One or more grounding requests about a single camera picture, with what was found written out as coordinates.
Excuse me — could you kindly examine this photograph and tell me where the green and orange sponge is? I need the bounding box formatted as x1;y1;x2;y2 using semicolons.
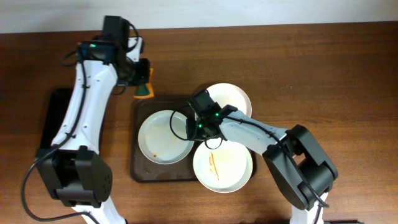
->
134;68;155;100

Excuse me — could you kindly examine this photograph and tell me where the cream white plate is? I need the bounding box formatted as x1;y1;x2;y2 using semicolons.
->
205;83;252;118

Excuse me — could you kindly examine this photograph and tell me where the pale green plate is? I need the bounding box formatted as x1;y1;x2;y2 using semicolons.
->
193;139;254;194

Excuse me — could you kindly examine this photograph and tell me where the pale blue plate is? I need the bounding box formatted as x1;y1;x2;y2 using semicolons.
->
138;110;194;165

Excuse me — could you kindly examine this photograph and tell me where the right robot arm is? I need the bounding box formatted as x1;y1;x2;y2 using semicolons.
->
186;90;338;223

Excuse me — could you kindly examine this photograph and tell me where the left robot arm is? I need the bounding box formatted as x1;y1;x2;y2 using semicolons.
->
31;16;154;223

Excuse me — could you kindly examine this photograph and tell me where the brown serving tray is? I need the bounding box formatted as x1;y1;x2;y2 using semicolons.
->
129;95;257;184

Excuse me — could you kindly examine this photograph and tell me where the black plastic tray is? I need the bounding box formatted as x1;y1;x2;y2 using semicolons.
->
36;88;73;158

